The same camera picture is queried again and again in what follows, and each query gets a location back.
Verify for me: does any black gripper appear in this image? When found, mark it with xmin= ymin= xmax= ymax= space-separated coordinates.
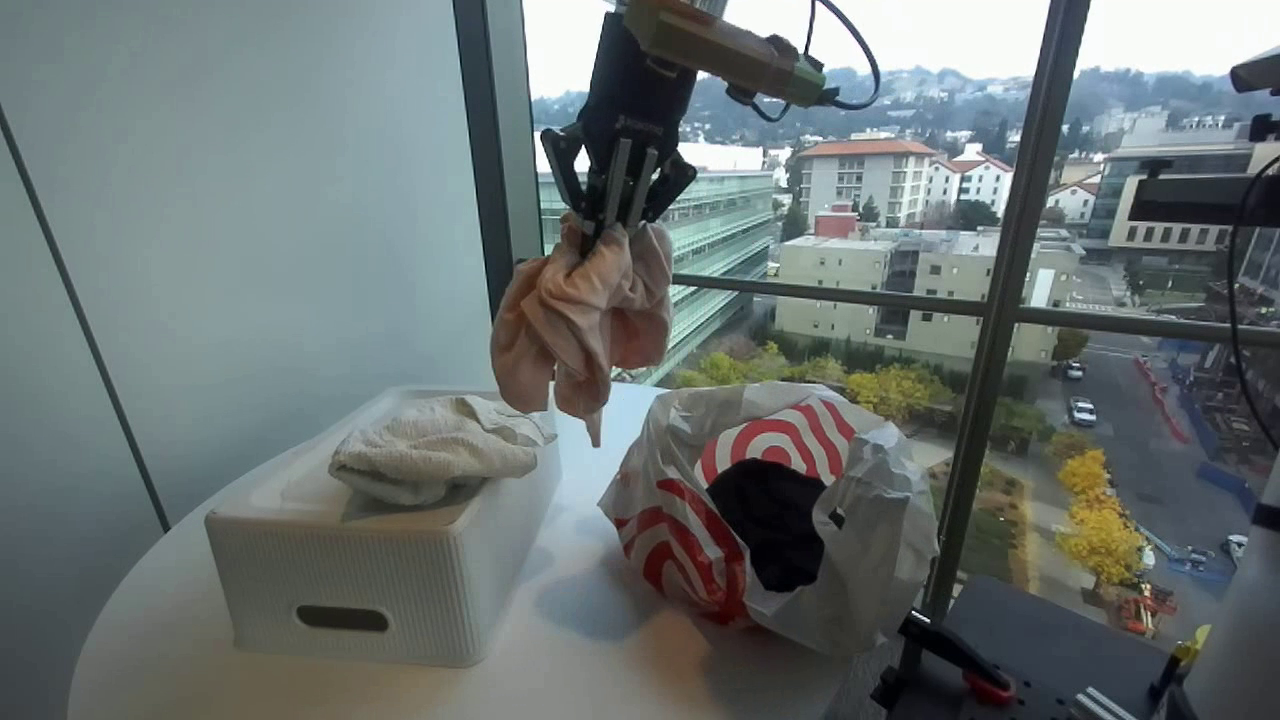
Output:
xmin=537 ymin=7 xmax=699 ymax=251

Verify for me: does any peach shirt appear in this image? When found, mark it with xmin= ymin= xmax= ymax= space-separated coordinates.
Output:
xmin=489 ymin=215 xmax=679 ymax=452

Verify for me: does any white terry towel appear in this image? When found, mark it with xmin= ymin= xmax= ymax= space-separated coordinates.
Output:
xmin=329 ymin=387 xmax=551 ymax=513

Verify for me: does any dark blue shirt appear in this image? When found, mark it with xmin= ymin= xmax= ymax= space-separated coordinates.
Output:
xmin=702 ymin=455 xmax=836 ymax=601

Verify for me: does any white red-printed plastic bag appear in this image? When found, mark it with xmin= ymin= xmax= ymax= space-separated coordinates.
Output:
xmin=596 ymin=379 xmax=945 ymax=656

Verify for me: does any metal stand pole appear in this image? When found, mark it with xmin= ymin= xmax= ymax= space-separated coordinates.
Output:
xmin=914 ymin=0 xmax=1097 ymax=630

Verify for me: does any white plastic storage box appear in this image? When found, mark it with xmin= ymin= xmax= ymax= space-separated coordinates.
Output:
xmin=199 ymin=379 xmax=565 ymax=673

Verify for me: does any metal balcony railing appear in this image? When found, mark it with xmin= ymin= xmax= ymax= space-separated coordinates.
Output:
xmin=663 ymin=266 xmax=1280 ymax=353

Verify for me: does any black red clamp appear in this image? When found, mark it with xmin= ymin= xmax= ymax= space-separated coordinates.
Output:
xmin=873 ymin=608 xmax=1023 ymax=716

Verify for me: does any black side platform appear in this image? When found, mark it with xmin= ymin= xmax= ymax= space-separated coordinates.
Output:
xmin=825 ymin=571 xmax=1202 ymax=720

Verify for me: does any dark window frame post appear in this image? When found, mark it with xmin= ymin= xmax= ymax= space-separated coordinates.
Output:
xmin=449 ymin=0 xmax=551 ymax=393

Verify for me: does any olive wrist camera bar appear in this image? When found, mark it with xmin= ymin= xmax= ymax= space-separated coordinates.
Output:
xmin=621 ymin=0 xmax=836 ymax=106

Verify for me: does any thin black camera cable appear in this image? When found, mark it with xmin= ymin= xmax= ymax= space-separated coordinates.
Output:
xmin=725 ymin=0 xmax=888 ymax=127

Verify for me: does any black mounted camera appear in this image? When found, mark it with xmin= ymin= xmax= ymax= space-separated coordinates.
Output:
xmin=1122 ymin=42 xmax=1280 ymax=233

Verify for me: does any thin black looped cable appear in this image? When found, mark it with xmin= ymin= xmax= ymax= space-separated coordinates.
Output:
xmin=1219 ymin=151 xmax=1280 ymax=455

